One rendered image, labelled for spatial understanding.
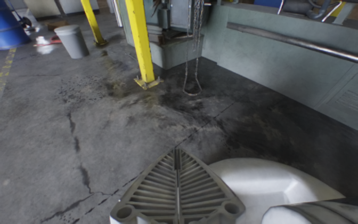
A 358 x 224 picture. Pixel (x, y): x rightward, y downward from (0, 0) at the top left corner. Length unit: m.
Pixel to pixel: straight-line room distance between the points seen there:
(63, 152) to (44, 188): 0.21
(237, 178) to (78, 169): 0.86
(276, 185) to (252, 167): 0.09
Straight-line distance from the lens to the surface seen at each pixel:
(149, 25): 1.67
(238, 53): 1.63
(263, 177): 0.49
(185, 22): 1.42
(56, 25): 4.91
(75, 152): 1.08
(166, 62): 1.60
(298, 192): 0.55
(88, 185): 0.92
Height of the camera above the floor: 0.76
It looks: 46 degrees down
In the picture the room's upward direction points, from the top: straight up
